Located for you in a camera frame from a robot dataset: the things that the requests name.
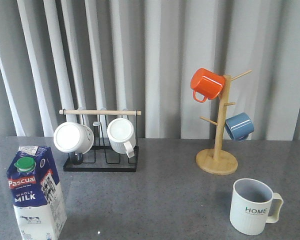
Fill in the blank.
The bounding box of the white ribbed mug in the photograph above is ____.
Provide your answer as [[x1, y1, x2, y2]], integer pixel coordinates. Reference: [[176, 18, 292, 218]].
[[107, 118, 136, 158]]

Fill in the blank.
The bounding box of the grey pleated curtain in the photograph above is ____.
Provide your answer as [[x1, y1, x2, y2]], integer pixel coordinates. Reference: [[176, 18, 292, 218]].
[[0, 0, 300, 141]]

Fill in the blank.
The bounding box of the white HOME mug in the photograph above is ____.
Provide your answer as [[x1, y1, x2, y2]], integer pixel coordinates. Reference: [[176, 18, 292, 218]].
[[229, 178, 284, 236]]

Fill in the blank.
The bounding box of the black wire mug rack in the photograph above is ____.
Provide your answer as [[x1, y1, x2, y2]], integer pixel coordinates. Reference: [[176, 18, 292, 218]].
[[59, 109, 142, 172]]

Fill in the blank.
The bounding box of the blue mug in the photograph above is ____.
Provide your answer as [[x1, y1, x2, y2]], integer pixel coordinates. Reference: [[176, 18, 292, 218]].
[[224, 112, 255, 142]]

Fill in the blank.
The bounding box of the wooden mug tree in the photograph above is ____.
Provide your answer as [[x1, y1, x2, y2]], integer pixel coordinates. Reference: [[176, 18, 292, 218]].
[[195, 69, 252, 175]]

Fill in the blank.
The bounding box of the orange mug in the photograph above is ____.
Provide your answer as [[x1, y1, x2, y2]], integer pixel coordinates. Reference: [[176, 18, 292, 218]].
[[190, 68, 226, 103]]

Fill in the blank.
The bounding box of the white smiley mug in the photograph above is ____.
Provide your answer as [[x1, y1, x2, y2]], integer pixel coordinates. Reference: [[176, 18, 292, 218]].
[[53, 122, 95, 165]]

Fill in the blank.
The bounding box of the blue white milk carton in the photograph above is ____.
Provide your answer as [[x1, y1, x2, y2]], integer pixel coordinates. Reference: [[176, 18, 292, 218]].
[[6, 145, 67, 240]]

